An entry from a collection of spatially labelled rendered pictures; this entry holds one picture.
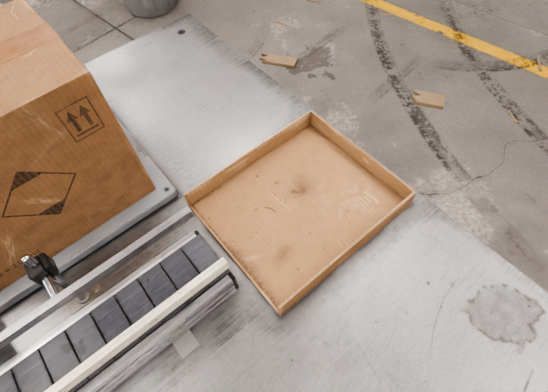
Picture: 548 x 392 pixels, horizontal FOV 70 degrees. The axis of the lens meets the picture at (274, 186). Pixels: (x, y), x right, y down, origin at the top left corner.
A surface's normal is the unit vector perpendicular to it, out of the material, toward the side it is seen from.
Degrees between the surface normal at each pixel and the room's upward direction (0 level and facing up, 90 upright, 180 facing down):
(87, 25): 0
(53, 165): 90
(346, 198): 0
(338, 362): 0
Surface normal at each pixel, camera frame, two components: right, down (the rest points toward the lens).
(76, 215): 0.64, 0.61
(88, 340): -0.06, -0.55
